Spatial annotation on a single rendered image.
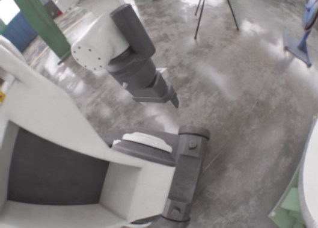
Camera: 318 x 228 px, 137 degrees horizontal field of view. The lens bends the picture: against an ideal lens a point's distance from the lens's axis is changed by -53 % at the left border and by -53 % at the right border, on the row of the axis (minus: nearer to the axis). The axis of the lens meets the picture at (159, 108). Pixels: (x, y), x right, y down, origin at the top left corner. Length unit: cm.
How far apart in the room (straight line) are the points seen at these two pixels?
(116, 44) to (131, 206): 23
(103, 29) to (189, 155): 63
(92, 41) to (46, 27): 225
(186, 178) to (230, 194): 39
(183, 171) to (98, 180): 55
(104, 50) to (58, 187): 18
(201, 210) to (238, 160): 41
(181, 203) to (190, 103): 69
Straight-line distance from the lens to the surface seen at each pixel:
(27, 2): 243
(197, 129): 73
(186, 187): 71
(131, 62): 23
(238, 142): 99
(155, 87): 29
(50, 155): 16
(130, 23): 20
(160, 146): 25
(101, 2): 26
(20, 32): 891
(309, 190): 84
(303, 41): 236
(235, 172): 96
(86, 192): 20
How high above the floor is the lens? 89
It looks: 62 degrees down
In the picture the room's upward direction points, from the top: 23 degrees counter-clockwise
